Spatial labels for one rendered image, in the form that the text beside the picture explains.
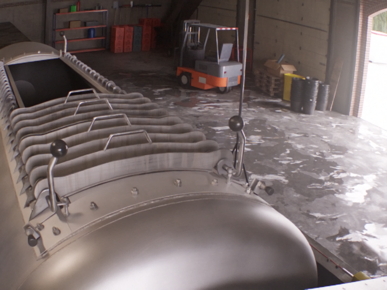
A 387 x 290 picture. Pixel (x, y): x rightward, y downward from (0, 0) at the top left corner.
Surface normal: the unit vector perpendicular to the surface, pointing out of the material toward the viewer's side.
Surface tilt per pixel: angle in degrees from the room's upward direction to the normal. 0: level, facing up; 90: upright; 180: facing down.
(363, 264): 0
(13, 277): 45
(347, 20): 90
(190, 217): 20
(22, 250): 37
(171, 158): 90
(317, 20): 90
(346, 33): 90
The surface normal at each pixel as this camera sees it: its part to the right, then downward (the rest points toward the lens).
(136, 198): -0.05, -0.90
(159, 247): 0.26, -0.39
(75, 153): 0.47, 0.36
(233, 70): 0.70, 0.31
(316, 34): -0.88, 0.14
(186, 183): 0.18, -0.93
